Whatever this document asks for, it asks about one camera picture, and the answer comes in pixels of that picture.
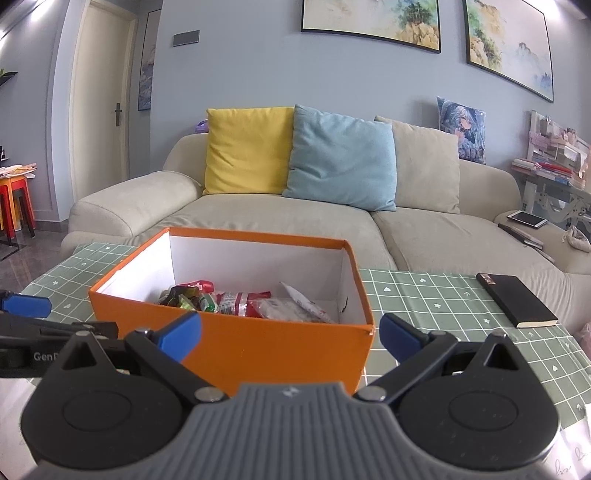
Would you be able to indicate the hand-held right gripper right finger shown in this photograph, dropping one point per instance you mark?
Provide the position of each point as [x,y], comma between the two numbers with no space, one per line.
[396,334]

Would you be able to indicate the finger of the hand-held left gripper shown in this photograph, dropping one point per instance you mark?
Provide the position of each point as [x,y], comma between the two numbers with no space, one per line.
[46,329]
[27,304]

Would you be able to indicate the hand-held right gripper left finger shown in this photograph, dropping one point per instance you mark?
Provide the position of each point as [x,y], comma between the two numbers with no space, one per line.
[178,336]

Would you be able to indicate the dark green snack packet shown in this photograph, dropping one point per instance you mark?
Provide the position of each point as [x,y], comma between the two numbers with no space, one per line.
[173,295]

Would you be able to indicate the red orange snack packet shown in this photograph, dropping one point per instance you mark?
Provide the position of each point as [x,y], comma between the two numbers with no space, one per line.
[196,285]

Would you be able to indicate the long red snack packet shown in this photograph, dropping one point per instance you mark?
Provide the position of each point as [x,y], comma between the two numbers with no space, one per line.
[238,302]

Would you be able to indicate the orange cardboard box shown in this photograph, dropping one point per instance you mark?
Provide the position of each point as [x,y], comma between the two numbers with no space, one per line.
[277,346]

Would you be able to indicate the orange plastic stool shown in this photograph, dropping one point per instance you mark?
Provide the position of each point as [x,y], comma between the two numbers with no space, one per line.
[11,207]

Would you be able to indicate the red orange stools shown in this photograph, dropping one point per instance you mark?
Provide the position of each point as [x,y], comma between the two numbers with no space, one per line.
[22,183]

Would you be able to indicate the black notebook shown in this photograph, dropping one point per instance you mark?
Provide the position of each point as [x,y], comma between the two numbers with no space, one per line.
[515,297]

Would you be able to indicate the pale cloth pile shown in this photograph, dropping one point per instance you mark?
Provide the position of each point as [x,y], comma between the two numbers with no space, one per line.
[18,170]

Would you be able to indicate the beige sofa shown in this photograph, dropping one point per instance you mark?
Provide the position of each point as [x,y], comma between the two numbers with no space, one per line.
[286,217]

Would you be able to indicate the beige cushion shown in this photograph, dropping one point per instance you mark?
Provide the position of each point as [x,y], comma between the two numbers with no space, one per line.
[427,170]

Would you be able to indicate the white smartphone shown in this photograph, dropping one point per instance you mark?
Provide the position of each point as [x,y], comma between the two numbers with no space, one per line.
[526,219]

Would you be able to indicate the light blue cushion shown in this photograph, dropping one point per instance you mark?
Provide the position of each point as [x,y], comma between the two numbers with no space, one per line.
[341,157]

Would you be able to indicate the pink cloth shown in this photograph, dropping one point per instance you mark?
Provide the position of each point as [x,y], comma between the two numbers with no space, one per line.
[585,341]

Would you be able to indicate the yellow cushion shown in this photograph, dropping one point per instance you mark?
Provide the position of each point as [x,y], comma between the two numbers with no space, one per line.
[249,147]

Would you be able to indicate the white desk rack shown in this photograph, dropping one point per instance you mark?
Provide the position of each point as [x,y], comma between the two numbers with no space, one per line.
[549,198]

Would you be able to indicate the small beige pouch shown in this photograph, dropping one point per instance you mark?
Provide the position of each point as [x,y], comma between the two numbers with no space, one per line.
[579,240]

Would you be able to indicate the purple toy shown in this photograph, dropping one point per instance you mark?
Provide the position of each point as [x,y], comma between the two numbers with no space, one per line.
[201,126]

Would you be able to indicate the white paper with drawing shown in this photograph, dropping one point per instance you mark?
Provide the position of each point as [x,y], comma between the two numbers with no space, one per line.
[572,452]

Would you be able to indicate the printed figure cushion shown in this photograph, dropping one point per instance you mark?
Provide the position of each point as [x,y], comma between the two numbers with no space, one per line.
[461,129]

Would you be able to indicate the white door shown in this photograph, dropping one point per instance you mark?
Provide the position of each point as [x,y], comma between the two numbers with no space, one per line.
[101,92]

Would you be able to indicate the stack of books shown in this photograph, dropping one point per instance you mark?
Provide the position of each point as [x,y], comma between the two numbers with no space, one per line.
[549,170]

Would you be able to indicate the large framed landscape painting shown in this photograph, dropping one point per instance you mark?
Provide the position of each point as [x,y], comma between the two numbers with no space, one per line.
[508,41]

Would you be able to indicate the framed tree landscape painting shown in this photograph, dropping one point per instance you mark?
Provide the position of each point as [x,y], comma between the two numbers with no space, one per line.
[369,18]

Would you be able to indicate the dark wall shelf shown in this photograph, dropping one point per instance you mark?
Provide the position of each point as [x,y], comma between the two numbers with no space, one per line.
[7,77]

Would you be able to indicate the blue wall poster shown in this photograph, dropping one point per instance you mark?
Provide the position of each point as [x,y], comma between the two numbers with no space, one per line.
[147,64]

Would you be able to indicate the grey wall panel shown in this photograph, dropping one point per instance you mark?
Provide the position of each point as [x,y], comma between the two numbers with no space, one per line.
[187,38]

